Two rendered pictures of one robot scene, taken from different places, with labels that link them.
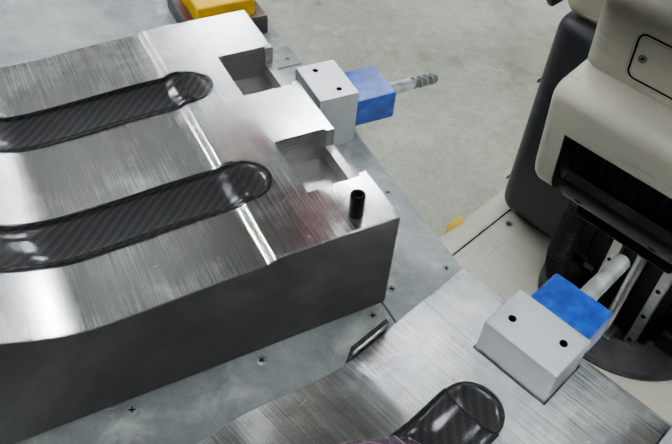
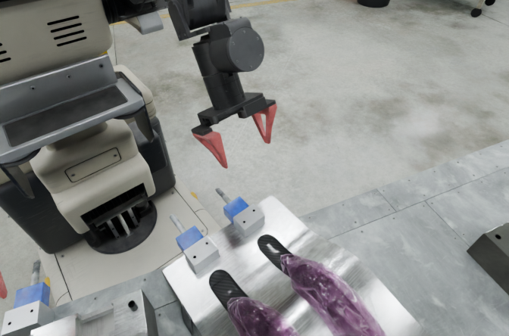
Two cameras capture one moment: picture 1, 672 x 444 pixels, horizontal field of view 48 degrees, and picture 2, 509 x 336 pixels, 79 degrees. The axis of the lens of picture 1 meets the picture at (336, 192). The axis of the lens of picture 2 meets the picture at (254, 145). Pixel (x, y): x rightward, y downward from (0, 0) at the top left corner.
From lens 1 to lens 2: 0.23 m
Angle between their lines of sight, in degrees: 55
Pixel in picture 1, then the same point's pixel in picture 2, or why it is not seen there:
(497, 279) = (89, 269)
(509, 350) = (204, 261)
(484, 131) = not seen: outside the picture
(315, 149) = (79, 325)
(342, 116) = (45, 312)
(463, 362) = (201, 278)
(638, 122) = (96, 188)
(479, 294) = (174, 266)
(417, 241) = (127, 289)
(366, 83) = (29, 296)
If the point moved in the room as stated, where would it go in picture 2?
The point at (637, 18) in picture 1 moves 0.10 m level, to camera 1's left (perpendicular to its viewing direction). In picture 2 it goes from (57, 169) to (27, 206)
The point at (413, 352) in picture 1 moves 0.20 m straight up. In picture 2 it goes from (194, 296) to (171, 232)
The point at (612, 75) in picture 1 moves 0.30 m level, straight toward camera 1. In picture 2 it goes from (68, 188) to (162, 250)
